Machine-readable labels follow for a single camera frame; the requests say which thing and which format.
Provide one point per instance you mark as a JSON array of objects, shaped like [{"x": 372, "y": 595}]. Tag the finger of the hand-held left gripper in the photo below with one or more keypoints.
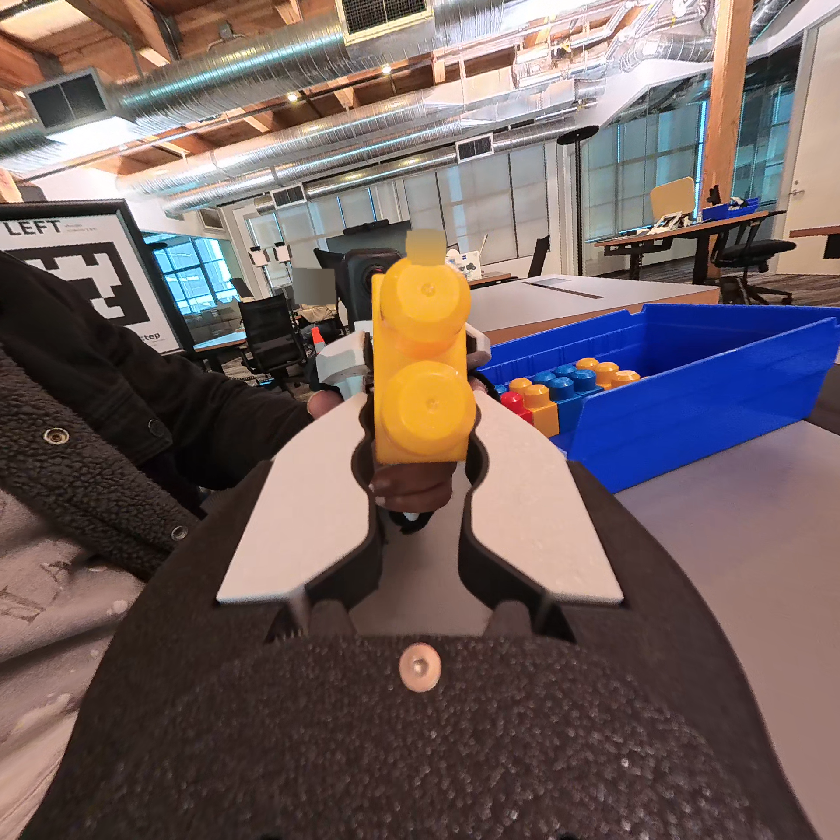
[
  {"x": 478, "y": 348},
  {"x": 344, "y": 361}
]

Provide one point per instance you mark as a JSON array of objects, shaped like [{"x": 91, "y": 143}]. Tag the white wall-mounted device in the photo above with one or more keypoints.
[
  {"x": 259, "y": 256},
  {"x": 282, "y": 253}
]

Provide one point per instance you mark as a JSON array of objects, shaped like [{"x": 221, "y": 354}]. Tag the pile of mega blocks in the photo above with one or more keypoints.
[{"x": 564, "y": 390}]

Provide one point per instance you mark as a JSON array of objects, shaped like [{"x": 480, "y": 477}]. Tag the blue bin with block pile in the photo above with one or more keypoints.
[{"x": 689, "y": 420}]

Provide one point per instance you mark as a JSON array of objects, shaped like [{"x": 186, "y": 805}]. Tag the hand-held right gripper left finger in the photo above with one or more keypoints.
[{"x": 308, "y": 518}]

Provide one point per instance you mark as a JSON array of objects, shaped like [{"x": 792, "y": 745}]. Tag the small far blue bin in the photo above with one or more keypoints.
[{"x": 725, "y": 212}]

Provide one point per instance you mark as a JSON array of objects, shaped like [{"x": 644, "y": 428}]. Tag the far wooden desk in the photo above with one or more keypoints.
[{"x": 676, "y": 229}]

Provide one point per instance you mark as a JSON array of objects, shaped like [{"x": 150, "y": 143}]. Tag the white door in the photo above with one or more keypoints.
[{"x": 820, "y": 131}]

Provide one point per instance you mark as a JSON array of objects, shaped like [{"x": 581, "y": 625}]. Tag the far wooden board stand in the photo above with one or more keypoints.
[{"x": 673, "y": 197}]

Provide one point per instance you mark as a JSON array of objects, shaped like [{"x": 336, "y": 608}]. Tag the wooden post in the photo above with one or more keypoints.
[{"x": 725, "y": 98}]

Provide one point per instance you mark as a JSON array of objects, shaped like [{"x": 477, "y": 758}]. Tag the black-framed marker sign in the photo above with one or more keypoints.
[{"x": 79, "y": 262}]

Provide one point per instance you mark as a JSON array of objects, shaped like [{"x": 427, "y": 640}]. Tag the black office chair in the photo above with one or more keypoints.
[{"x": 751, "y": 253}]

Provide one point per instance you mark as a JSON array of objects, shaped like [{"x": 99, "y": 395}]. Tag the black floor lamp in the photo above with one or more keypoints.
[{"x": 579, "y": 134}]

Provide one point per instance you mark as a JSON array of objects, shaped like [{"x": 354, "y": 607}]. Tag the person's left forearm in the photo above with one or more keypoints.
[{"x": 131, "y": 380}]

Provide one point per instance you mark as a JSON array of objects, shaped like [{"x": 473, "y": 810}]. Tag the yellow two-stud mega block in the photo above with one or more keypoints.
[{"x": 420, "y": 354}]

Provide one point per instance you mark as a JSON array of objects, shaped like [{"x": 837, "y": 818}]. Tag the person's left hand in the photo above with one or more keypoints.
[{"x": 413, "y": 489}]

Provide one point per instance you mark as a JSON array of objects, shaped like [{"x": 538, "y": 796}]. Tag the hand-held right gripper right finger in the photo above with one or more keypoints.
[{"x": 538, "y": 518}]

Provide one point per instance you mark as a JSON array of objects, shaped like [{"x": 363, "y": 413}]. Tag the black mesh chair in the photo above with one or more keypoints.
[{"x": 269, "y": 334}]

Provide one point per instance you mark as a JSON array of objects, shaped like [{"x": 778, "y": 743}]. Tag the ceiling air vent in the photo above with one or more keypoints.
[{"x": 384, "y": 16}]

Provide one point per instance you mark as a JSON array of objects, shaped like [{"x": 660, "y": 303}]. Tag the light grey garment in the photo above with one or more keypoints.
[{"x": 46, "y": 623}]

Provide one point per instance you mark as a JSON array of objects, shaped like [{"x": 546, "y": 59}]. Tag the wooden desk with black legs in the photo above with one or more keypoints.
[{"x": 817, "y": 232}]

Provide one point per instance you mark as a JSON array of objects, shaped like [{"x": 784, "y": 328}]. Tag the silver ventilation duct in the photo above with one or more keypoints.
[{"x": 262, "y": 92}]

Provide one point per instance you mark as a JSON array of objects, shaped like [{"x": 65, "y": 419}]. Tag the dark wall screen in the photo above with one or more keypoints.
[{"x": 367, "y": 236}]

